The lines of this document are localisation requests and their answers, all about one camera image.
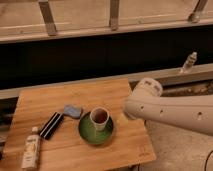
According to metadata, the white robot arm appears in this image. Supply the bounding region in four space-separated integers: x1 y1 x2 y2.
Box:
123 78 213 136

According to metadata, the white ceramic cup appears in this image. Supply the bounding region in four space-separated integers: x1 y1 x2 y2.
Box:
90 107 109 131

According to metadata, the blue sponge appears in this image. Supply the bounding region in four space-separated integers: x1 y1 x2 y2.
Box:
63 105 82 119

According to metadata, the green round plate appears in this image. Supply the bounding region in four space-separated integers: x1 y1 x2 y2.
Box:
78 113 114 145

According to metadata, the wooden table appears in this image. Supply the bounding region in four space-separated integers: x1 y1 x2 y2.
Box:
0 79 156 171

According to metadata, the black striped box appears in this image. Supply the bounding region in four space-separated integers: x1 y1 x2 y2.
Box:
39 112 64 140

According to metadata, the small bottle on ledge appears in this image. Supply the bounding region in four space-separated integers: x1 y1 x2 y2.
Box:
180 52 197 73

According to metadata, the white plastic bottle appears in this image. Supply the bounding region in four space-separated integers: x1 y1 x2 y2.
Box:
22 127 40 171

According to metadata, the metal railing frame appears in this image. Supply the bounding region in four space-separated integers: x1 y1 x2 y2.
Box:
0 0 213 44

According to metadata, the black cable on floor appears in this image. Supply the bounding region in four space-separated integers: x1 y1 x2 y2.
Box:
204 148 213 171

